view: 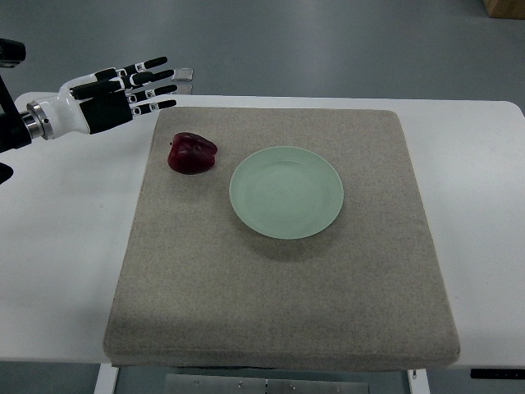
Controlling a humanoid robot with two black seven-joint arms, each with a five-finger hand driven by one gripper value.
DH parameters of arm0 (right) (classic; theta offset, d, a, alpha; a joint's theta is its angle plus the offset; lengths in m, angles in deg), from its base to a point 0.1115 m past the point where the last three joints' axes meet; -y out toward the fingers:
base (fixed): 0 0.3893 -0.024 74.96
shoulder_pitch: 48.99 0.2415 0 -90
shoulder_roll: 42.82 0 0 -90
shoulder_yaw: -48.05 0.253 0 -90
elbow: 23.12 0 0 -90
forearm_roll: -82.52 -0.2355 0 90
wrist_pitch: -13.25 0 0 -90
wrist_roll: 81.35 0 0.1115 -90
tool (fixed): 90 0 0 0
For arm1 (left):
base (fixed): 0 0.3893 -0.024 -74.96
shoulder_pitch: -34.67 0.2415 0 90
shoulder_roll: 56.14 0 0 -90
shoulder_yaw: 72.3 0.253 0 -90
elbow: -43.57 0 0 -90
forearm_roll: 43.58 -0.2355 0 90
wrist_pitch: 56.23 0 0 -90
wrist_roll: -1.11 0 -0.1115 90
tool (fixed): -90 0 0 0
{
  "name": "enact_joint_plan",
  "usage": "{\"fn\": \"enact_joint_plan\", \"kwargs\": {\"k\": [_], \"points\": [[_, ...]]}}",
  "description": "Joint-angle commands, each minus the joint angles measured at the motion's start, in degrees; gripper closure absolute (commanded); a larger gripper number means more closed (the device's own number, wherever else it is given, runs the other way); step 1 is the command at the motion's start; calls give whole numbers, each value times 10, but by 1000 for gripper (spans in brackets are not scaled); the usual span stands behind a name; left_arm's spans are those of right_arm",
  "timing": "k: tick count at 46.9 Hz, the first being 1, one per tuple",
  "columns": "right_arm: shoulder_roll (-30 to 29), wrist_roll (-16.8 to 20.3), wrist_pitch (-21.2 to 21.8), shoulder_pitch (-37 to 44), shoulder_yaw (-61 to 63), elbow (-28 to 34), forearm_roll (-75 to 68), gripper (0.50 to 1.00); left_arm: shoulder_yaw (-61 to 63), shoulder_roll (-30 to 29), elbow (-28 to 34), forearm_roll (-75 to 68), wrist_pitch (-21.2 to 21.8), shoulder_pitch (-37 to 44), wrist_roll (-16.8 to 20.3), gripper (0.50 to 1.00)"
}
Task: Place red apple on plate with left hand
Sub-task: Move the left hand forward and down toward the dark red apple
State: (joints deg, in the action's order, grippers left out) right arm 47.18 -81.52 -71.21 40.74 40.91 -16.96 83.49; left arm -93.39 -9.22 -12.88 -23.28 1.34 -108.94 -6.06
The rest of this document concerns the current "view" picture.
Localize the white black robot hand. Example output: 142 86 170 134
42 57 177 139

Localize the dark red apple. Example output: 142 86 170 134
167 132 218 175

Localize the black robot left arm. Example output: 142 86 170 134
1 57 178 152

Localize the lower silver floor plate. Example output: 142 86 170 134
172 84 193 95

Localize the silver floor plate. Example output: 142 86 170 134
172 68 194 81
172 84 193 95

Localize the upper silver floor plate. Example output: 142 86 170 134
172 68 194 81

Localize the light green plate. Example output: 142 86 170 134
229 146 345 240

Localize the beige fabric mat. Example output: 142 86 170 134
103 108 460 371

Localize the white table leg left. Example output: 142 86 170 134
94 364 119 394

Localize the white table leg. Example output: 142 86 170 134
407 369 431 394
94 364 119 394

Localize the cardboard box corner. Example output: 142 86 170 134
483 0 525 20

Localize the white table leg right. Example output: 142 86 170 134
407 369 431 394

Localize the black table control panel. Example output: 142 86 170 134
470 369 525 380

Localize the metal table base plate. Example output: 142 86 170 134
164 374 369 394

